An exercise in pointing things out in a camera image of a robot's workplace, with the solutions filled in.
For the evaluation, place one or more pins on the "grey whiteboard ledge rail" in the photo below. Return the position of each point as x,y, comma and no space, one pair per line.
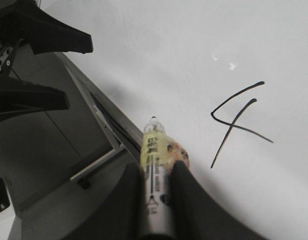
121,125

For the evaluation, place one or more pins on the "grey stand leg with caster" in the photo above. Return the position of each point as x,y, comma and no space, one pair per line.
82,177

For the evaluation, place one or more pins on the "white whiteboard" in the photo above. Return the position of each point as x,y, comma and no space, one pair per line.
227,78

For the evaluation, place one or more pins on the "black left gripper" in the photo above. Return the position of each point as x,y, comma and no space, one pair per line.
22,21

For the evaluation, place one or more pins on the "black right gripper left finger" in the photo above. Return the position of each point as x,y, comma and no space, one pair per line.
116,218

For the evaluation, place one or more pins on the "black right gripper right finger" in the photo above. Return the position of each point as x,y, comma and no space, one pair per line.
198,216

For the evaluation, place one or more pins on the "white black-tipped whiteboard marker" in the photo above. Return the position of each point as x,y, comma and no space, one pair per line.
159,153

